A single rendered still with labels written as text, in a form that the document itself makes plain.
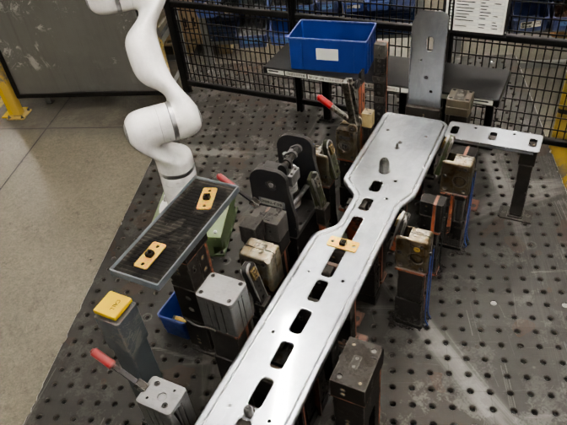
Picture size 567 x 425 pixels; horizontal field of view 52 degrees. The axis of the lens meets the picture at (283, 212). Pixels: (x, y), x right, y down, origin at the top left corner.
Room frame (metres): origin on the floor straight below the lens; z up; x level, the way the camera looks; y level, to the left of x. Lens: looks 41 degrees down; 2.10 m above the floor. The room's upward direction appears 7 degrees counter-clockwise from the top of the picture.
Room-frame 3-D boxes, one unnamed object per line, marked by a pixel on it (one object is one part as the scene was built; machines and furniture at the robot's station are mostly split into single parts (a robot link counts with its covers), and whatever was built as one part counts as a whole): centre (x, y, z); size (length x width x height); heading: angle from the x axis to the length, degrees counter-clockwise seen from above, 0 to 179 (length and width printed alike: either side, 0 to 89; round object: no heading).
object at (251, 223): (1.13, 0.09, 0.90); 0.05 x 0.05 x 0.40; 59
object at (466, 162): (1.35, -0.53, 0.87); 0.12 x 0.09 x 0.35; 59
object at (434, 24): (1.72, -0.53, 1.17); 0.12 x 0.01 x 0.34; 59
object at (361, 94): (1.67, -0.30, 0.95); 0.03 x 0.01 x 0.50; 149
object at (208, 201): (1.17, 0.19, 1.17); 0.08 x 0.04 x 0.01; 168
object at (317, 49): (2.08, -0.27, 1.10); 0.30 x 0.17 x 0.13; 66
